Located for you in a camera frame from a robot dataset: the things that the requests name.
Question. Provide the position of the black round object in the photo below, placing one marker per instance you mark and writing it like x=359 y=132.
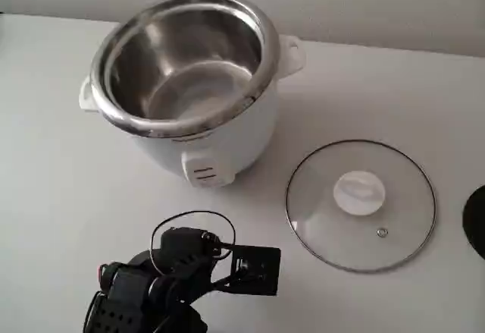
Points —
x=476 y=223

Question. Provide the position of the stainless steel inner pot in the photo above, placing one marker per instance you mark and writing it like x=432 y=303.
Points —
x=182 y=63

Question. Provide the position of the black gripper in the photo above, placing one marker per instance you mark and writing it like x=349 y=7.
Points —
x=188 y=262

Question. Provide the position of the glass lid with white knob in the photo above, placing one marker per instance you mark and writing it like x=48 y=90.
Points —
x=358 y=192

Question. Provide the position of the white rice cooker body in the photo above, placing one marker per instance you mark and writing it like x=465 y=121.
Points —
x=246 y=139

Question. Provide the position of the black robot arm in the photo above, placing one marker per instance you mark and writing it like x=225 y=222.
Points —
x=125 y=287

